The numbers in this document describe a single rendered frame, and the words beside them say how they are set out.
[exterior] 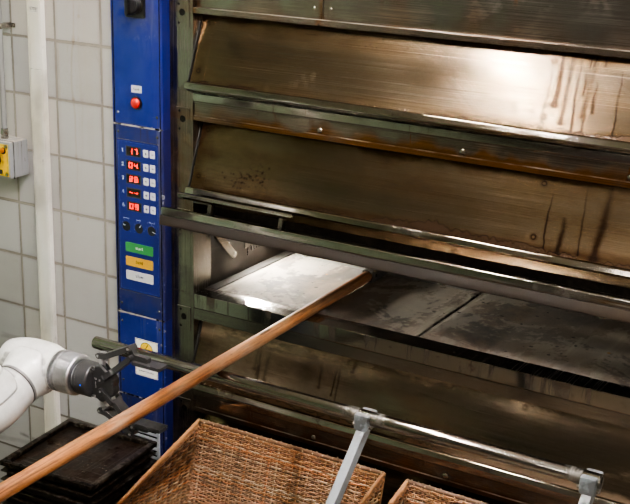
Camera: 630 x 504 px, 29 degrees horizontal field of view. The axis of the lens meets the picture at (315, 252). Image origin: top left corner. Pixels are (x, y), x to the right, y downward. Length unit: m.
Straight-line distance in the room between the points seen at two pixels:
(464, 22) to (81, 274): 1.32
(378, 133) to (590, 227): 0.52
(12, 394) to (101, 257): 0.81
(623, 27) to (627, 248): 0.45
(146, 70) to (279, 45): 0.37
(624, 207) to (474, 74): 0.42
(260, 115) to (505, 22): 0.65
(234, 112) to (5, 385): 0.87
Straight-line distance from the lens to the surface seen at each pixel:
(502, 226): 2.69
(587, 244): 2.62
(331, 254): 2.74
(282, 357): 3.10
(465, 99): 2.67
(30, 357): 2.68
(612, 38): 2.56
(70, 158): 3.34
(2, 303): 3.65
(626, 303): 2.49
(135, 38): 3.09
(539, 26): 2.61
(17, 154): 3.41
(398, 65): 2.75
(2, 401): 2.61
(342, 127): 2.83
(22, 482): 2.26
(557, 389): 2.76
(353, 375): 3.00
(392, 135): 2.77
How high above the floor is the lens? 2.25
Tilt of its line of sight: 18 degrees down
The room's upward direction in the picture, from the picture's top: 2 degrees clockwise
